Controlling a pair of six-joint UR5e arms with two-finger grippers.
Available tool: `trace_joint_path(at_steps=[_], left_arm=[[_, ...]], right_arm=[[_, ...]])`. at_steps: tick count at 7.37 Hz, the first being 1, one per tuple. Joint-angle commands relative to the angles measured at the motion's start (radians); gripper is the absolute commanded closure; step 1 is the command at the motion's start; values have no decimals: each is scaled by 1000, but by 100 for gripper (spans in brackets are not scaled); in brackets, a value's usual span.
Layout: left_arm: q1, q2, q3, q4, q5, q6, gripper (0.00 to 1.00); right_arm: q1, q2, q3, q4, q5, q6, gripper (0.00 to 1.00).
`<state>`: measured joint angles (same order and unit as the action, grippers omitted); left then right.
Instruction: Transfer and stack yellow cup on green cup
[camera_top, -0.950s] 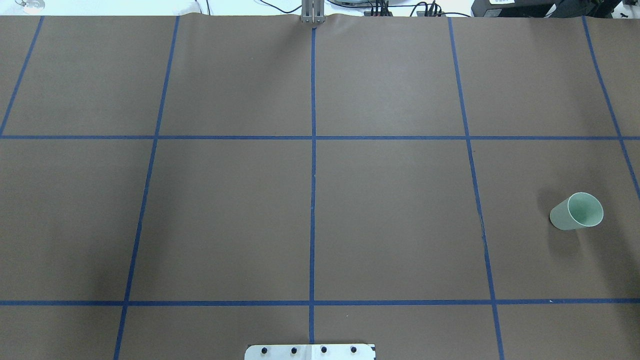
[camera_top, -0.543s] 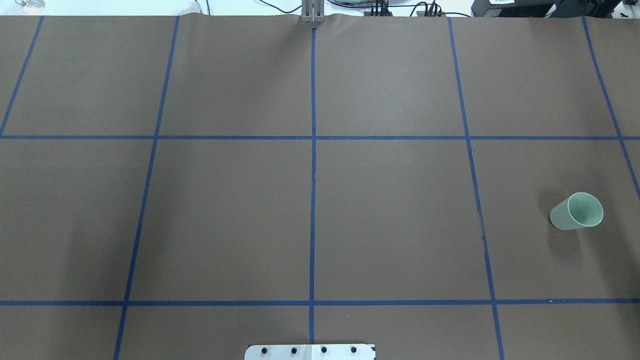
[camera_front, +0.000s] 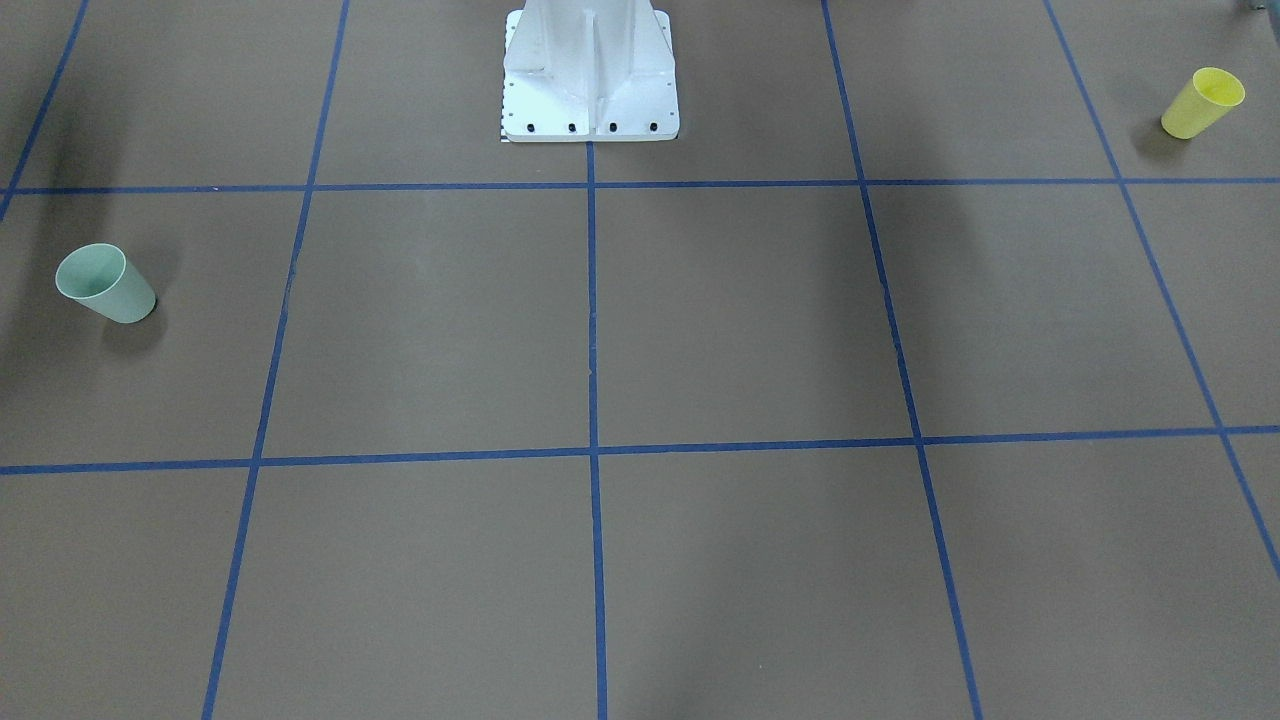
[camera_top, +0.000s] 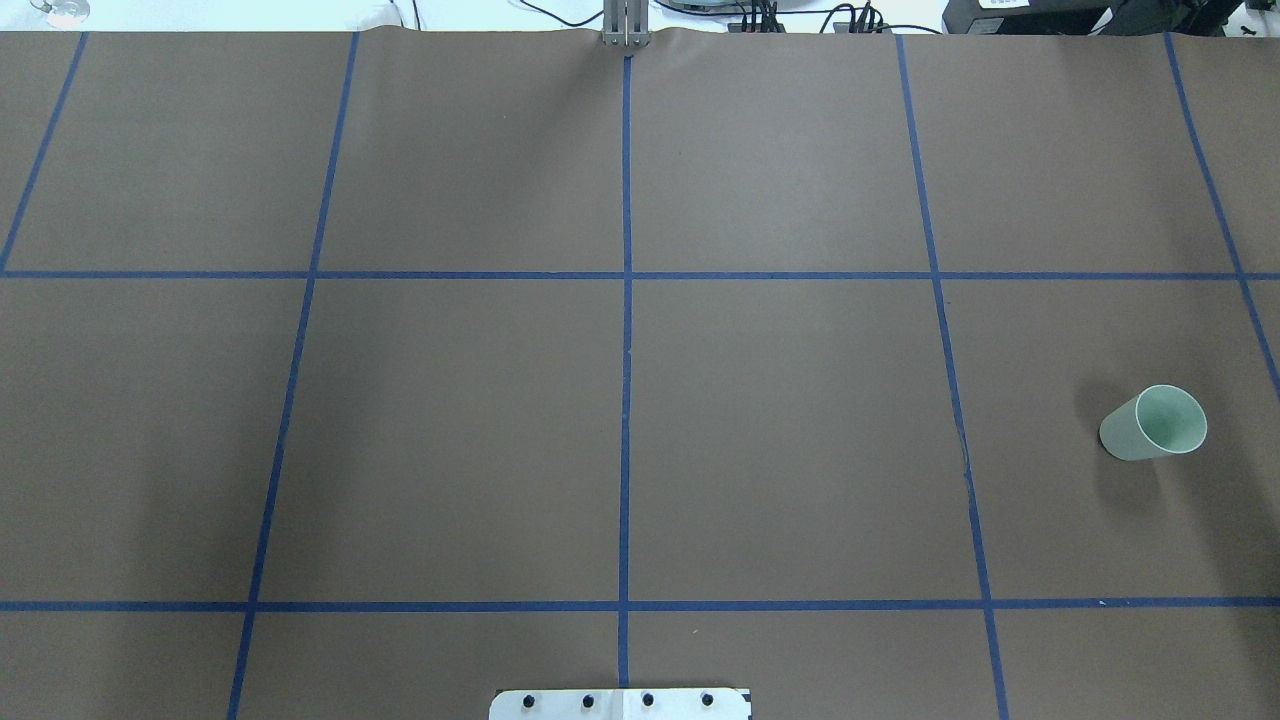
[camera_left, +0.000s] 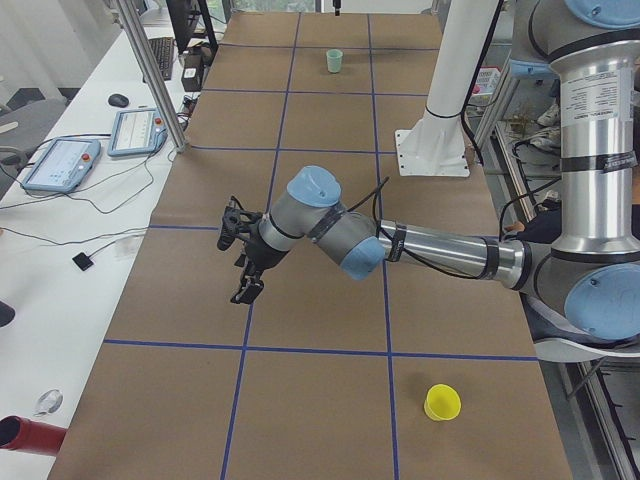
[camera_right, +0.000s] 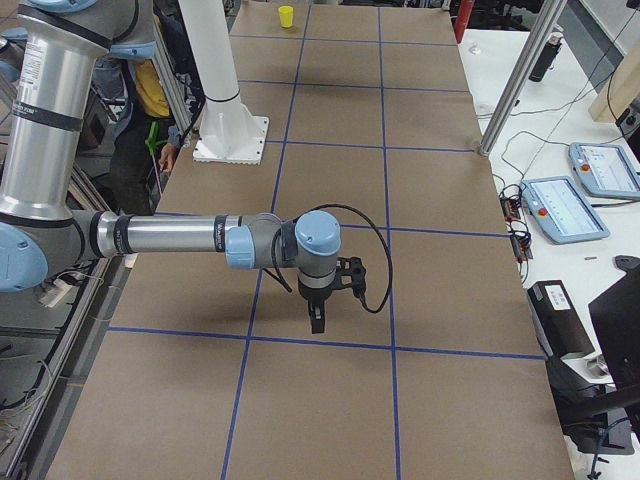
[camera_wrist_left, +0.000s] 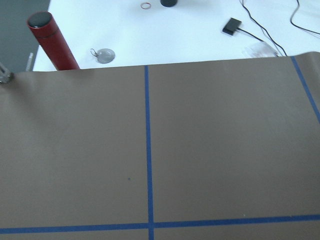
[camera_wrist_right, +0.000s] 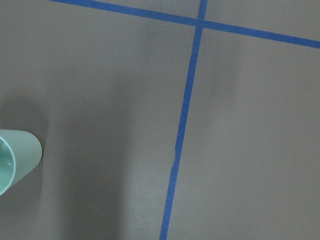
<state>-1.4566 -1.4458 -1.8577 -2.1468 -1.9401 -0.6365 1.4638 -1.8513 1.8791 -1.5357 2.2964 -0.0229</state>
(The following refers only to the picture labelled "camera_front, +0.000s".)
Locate white pedestal column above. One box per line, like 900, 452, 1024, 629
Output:
500, 1, 681, 143

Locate yellow plastic cup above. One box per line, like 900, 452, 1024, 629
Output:
1160, 67, 1245, 140

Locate green plastic cup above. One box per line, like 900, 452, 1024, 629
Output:
55, 243, 157, 324

